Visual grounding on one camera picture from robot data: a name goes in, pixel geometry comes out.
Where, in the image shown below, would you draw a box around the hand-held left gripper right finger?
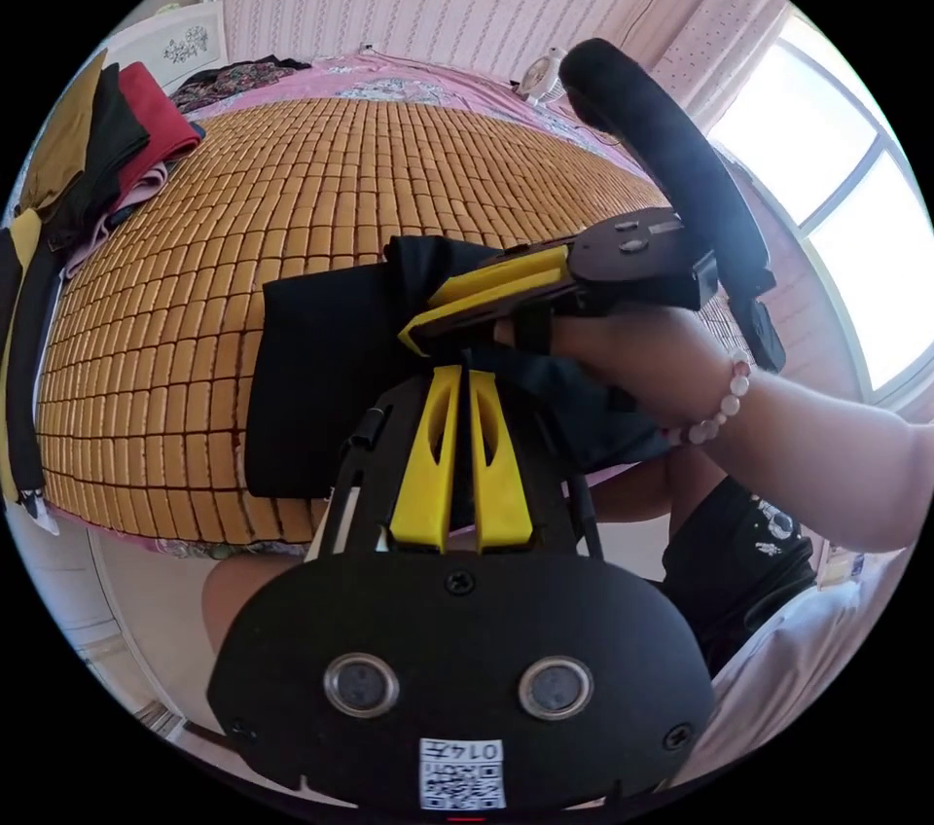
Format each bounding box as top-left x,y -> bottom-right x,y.
468,369 -> 535,555

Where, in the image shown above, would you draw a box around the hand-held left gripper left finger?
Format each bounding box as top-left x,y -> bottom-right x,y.
387,364 -> 463,554

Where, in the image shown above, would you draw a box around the black long pants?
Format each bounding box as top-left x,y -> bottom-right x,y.
244,233 -> 674,502

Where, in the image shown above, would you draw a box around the person's right forearm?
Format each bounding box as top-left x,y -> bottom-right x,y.
667,348 -> 934,553

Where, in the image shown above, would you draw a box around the person's right hand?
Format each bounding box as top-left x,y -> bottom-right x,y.
495,307 -> 738,448

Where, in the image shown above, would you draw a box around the white fan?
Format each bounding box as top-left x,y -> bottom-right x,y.
510,45 -> 570,108

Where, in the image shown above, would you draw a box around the bed with woven mat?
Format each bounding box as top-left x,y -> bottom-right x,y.
32,53 -> 738,560

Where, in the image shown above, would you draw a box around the window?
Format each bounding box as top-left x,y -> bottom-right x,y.
703,15 -> 934,417

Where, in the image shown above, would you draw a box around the pink dotted curtain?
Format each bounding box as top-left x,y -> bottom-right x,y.
649,0 -> 798,133

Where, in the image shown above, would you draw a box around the dark floral cloth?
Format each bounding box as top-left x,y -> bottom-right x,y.
171,56 -> 313,115

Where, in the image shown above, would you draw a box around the white cupboard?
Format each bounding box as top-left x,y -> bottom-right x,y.
101,0 -> 229,98

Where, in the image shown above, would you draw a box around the pile of clothes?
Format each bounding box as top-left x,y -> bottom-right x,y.
0,48 -> 207,538

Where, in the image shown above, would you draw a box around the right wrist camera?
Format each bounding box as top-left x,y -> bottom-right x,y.
557,36 -> 788,374

